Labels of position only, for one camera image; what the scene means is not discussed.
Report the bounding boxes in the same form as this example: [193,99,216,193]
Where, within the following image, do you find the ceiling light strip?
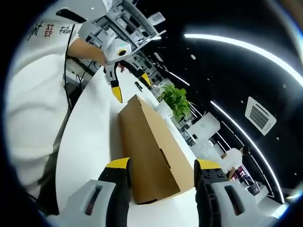
[210,100,285,204]
[184,33,303,79]

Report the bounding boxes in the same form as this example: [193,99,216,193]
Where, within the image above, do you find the grey office desk partitions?
[81,0,166,55]

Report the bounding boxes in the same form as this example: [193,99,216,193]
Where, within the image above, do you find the dark device cable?
[62,23,77,112]

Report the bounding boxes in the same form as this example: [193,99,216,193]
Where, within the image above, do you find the brown cardboard shoe box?
[118,94,195,205]

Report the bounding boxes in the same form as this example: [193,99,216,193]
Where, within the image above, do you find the green potted plant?
[155,84,193,121]

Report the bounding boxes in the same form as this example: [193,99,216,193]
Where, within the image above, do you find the operator in white shirt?
[7,4,106,197]

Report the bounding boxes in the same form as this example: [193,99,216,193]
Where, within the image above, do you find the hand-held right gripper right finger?
[194,158,263,227]

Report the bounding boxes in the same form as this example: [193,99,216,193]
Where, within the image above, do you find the person's left hand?
[94,52,108,66]

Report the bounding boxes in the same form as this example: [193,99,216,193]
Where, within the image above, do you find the ceiling air conditioner vent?
[244,96,277,136]

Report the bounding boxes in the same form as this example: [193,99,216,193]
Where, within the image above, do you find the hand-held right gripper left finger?
[66,157,132,227]

